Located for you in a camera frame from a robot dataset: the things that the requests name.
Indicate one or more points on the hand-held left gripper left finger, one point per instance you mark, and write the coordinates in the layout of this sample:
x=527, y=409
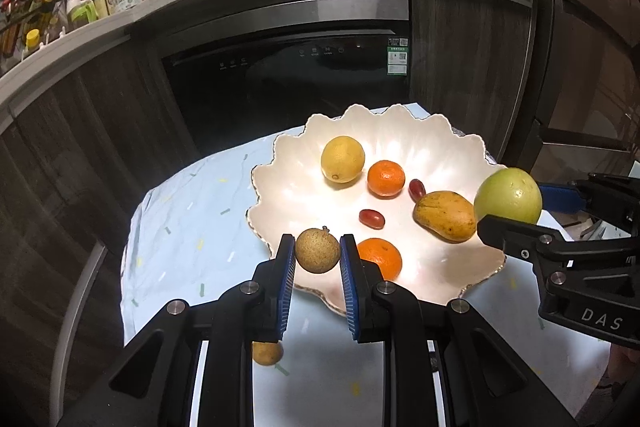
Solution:
x=286, y=292

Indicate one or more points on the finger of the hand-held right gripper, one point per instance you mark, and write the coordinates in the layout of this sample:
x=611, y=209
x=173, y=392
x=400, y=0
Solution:
x=560, y=199
x=500, y=232

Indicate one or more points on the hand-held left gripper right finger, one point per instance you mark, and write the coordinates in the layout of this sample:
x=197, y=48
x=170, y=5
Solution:
x=350, y=292

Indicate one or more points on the green apple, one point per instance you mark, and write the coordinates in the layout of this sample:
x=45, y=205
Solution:
x=507, y=194

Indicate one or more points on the brown longan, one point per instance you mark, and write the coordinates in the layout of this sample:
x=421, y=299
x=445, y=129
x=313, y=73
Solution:
x=318, y=252
x=267, y=353

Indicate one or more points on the yellow mango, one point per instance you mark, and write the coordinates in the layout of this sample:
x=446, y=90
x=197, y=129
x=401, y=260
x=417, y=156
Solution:
x=445, y=217

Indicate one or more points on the white scalloped bowl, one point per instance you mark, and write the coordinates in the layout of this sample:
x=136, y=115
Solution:
x=310, y=197

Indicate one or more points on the yellow lemon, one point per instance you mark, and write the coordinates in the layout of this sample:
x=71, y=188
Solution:
x=343, y=158

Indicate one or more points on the person's right hand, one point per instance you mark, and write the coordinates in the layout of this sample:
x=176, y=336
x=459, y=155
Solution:
x=625, y=367

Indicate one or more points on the orange tangerine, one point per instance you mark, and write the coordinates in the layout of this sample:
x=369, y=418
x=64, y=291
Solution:
x=382, y=259
x=386, y=178

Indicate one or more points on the light blue tablecloth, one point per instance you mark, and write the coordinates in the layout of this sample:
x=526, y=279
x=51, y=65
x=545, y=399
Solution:
x=190, y=217

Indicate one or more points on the dark wood cabinet door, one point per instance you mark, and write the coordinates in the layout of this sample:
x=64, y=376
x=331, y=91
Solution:
x=470, y=57

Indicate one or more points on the dark refrigerator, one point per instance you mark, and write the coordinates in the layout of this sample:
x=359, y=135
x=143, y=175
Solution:
x=590, y=32

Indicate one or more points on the black built-in dishwasher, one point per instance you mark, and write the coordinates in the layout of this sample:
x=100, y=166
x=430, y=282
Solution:
x=280, y=97

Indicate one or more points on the dark wood cabinet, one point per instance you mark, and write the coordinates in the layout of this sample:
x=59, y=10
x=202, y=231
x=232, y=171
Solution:
x=75, y=157

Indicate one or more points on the white countertop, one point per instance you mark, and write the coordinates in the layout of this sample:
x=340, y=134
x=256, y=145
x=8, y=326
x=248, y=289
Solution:
x=150, y=2

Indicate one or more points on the green lid container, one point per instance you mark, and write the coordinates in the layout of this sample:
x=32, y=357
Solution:
x=82, y=13

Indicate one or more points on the yellow cap bottle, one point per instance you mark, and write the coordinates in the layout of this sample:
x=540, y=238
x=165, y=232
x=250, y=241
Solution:
x=32, y=39

